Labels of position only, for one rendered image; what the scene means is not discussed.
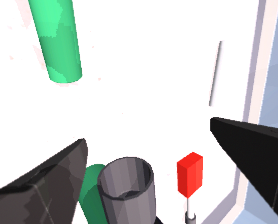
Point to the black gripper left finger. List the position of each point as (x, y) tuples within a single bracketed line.
[(48, 193)]

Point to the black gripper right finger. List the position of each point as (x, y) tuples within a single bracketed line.
[(253, 148)]

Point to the grey open-topped cup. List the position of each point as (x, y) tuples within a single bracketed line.
[(126, 187)]

